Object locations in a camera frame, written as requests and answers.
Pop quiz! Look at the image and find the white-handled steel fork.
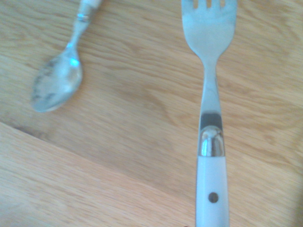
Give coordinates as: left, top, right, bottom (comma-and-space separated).
181, 0, 238, 227

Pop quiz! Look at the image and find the white-handled steel spoon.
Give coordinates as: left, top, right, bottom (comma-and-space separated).
30, 0, 103, 113

